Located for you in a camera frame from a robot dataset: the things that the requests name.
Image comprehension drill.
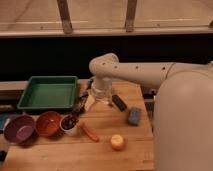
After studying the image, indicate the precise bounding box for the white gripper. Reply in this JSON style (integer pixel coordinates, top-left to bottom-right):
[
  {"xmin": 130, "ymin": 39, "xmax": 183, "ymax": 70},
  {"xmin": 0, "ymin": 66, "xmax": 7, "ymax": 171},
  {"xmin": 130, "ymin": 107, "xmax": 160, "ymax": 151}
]
[{"xmin": 91, "ymin": 77, "xmax": 112, "ymax": 102}]

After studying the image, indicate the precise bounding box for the yellow apple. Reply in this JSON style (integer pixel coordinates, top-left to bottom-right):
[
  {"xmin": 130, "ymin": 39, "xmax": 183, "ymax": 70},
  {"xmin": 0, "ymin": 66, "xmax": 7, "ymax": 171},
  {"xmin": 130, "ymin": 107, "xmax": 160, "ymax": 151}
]
[{"xmin": 110, "ymin": 134, "xmax": 125, "ymax": 150}]

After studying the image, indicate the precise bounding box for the green plastic tray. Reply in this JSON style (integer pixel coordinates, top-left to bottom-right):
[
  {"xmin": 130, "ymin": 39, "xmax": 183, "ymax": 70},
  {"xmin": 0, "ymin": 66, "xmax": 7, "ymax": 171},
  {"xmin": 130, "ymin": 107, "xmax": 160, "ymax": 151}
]
[{"xmin": 17, "ymin": 76, "xmax": 78, "ymax": 110}]

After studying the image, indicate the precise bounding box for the black rectangular block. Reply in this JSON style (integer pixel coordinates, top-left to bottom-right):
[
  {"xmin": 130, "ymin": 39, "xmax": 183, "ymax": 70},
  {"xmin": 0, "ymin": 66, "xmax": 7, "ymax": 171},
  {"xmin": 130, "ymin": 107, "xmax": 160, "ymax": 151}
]
[{"xmin": 112, "ymin": 95, "xmax": 127, "ymax": 111}]

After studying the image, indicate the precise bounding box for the red bowl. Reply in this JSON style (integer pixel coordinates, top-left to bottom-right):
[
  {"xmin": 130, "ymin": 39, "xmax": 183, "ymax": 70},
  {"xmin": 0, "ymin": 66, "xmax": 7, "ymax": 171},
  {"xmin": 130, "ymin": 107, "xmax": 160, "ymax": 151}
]
[{"xmin": 35, "ymin": 111, "xmax": 61, "ymax": 137}]

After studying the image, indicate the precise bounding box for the white cup with dark contents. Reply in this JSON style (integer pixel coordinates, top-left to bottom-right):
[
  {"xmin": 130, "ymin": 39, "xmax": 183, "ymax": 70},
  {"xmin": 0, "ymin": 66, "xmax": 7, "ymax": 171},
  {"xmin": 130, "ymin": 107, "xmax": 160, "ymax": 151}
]
[{"xmin": 60, "ymin": 115, "xmax": 78, "ymax": 136}]

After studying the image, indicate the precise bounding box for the orange carrot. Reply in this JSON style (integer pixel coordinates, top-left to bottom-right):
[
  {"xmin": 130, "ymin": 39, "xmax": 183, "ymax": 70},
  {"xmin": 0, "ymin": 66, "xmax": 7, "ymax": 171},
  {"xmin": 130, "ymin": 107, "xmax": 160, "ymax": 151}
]
[{"xmin": 79, "ymin": 122, "xmax": 99, "ymax": 142}]

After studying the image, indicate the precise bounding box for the black handled brush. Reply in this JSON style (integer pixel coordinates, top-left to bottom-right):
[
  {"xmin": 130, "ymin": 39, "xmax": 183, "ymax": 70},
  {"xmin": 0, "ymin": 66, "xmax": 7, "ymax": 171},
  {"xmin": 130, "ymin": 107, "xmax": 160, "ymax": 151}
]
[{"xmin": 72, "ymin": 92, "xmax": 89, "ymax": 115}]

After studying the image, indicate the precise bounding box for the purple bowl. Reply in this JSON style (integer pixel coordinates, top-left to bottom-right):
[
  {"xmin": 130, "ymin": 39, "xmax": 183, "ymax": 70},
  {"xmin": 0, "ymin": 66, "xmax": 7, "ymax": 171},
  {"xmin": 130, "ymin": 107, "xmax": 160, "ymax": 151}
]
[{"xmin": 3, "ymin": 115, "xmax": 35, "ymax": 143}]

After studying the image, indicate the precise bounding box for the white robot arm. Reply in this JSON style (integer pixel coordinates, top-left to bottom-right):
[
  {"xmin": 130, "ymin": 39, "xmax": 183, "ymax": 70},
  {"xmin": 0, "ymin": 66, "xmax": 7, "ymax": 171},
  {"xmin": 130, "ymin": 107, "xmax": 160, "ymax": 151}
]
[{"xmin": 89, "ymin": 53, "xmax": 213, "ymax": 171}]

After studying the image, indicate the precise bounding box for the blue sponge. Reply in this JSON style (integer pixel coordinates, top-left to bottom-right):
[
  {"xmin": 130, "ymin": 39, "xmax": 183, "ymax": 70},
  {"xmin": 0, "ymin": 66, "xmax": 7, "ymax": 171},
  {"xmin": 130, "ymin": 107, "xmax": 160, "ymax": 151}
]
[{"xmin": 127, "ymin": 107, "xmax": 141, "ymax": 126}]

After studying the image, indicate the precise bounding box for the dark metal object at back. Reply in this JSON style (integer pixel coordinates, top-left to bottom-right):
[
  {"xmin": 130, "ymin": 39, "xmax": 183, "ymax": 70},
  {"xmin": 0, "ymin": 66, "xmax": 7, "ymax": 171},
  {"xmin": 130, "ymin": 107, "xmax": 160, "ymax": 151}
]
[{"xmin": 86, "ymin": 78, "xmax": 94, "ymax": 90}]

